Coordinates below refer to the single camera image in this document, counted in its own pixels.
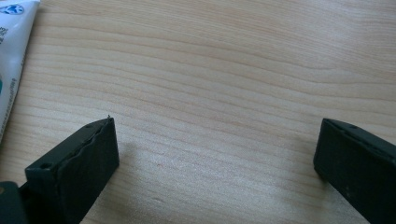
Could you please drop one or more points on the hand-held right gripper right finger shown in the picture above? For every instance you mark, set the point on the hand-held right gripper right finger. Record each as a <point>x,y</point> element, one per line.
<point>361,165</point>

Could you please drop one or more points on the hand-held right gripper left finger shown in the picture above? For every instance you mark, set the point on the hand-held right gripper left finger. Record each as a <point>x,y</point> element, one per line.
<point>77,168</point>

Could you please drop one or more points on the white tube with blue print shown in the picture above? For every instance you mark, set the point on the white tube with blue print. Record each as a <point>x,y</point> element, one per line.
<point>12,53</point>

